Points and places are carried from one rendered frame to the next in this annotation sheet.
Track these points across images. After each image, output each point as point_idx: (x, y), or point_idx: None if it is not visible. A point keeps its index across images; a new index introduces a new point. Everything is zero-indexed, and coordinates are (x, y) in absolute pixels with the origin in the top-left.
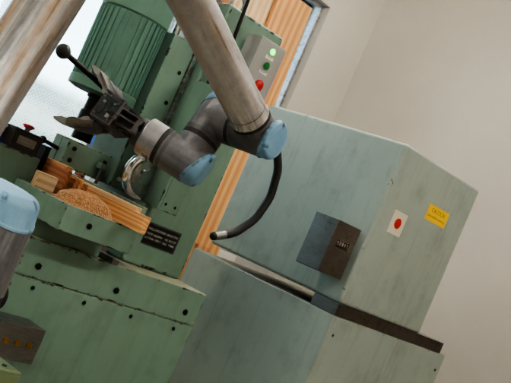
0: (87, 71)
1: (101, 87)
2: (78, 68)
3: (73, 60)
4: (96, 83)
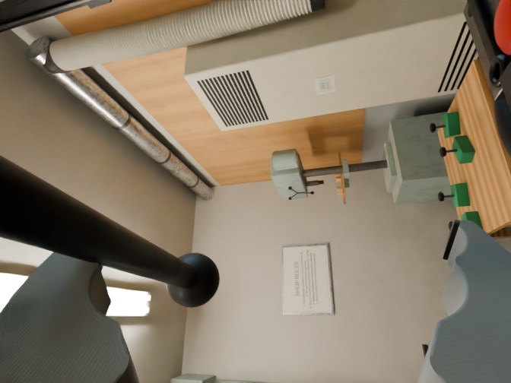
0: (147, 277)
1: (84, 242)
2: (178, 269)
3: (182, 286)
4: (119, 254)
